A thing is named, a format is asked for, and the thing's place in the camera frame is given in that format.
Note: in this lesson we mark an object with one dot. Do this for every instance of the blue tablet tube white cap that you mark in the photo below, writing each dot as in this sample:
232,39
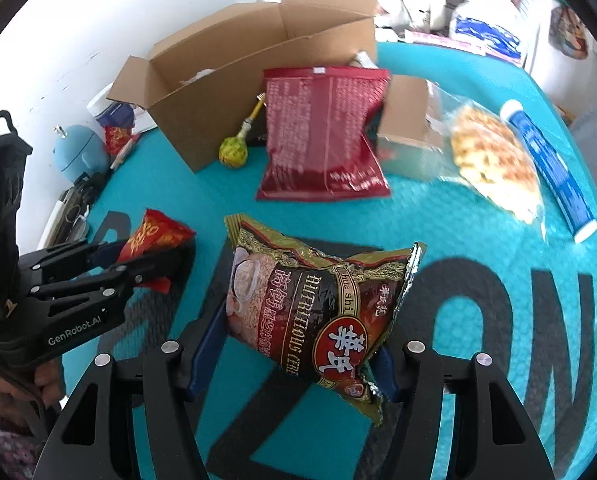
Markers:
555,172

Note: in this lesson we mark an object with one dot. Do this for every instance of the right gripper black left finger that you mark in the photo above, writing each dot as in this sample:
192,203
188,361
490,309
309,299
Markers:
94,437

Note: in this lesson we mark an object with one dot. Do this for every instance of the large open cardboard box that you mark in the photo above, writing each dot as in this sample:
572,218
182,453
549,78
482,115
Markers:
200,83

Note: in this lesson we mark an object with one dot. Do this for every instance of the green lollipop yellow stick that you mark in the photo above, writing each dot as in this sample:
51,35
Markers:
233,151

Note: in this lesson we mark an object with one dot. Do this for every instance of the small tan cardboard box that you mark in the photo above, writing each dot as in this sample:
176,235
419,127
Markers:
409,140

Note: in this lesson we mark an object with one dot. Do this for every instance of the left hand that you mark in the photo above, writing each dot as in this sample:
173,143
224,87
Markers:
48,385

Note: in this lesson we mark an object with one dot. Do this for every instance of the teal blanket black letters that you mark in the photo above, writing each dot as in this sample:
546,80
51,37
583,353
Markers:
526,296

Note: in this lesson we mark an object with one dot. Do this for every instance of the light blue round gadget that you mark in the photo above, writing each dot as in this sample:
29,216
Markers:
79,150

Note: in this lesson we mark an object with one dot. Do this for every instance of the small red snack packet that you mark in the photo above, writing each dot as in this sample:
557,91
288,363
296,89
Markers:
156,232

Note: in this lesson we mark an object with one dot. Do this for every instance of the blue white plastic bag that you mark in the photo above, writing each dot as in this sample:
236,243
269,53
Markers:
494,26

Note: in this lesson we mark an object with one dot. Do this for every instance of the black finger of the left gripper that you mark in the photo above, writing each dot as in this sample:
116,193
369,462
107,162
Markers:
157,270
65,261

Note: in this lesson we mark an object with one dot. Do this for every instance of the green cereal snack bag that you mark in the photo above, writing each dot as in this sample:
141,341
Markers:
320,317

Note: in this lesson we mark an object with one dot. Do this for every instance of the dark red snack bag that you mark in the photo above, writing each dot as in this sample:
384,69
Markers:
316,146

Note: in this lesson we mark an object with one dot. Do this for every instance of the clear bag yellow crackers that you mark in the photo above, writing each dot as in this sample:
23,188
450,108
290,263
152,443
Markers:
482,153

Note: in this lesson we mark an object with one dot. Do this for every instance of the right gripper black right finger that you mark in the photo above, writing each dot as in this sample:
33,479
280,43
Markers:
492,435

